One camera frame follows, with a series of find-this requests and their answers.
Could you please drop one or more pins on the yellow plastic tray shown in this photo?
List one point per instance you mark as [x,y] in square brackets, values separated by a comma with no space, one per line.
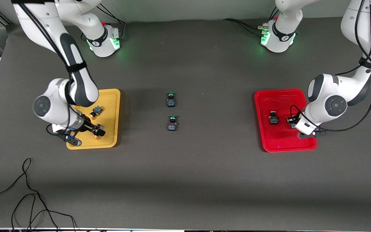
[111,106]

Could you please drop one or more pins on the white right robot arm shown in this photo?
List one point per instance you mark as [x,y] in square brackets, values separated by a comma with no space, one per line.
[76,64]

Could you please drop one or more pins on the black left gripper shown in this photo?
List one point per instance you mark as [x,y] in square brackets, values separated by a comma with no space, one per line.
[291,120]

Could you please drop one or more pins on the green push button switch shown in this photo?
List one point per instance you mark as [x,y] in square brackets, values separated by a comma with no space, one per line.
[172,125]
[171,101]

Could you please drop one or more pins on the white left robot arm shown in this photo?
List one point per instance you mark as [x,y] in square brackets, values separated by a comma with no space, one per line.
[333,104]

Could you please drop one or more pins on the red plastic tray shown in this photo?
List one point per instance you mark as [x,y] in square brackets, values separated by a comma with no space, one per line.
[279,100]

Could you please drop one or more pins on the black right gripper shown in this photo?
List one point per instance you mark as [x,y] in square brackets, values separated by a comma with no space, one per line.
[89,126]

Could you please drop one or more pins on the red push button switch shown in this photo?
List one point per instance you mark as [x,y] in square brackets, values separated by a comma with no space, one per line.
[293,126]
[273,120]

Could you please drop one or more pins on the yellow push button switch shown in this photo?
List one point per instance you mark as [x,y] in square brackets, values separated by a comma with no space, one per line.
[97,110]
[94,137]

